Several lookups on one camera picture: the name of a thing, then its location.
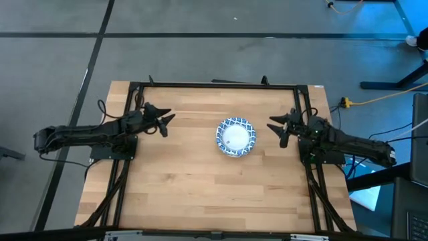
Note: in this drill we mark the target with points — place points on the dark laptop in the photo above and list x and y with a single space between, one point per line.
420 150

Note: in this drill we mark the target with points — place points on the white floor sheet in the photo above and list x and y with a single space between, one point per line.
366 197

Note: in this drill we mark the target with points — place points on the black keyboard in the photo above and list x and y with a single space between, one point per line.
418 226

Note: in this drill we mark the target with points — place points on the person's shoe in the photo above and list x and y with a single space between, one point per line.
411 41

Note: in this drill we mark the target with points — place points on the blue patterned paper bowl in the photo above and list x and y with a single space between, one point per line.
235 137

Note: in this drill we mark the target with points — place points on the person's leg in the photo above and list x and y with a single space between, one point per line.
423 38

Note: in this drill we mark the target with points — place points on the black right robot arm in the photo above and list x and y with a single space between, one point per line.
351 144

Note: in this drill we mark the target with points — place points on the black aluminium table frame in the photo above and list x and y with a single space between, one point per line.
217 86

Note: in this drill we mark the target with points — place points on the black desk leg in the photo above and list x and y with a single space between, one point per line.
378 86

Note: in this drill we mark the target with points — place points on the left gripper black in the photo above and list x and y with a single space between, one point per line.
143 120

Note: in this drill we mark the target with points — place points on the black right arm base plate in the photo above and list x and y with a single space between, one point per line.
321 160

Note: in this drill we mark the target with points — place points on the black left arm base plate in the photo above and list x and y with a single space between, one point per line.
113 152

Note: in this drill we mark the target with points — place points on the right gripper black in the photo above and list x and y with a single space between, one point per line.
299 125

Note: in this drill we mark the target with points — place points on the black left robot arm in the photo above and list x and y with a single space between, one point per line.
83 134

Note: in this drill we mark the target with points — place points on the black front beam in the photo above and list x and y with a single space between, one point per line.
50 234

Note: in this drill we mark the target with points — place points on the black slanted support bar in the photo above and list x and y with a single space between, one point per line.
374 179

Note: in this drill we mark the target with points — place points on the grey floor object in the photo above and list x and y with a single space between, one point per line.
10 153

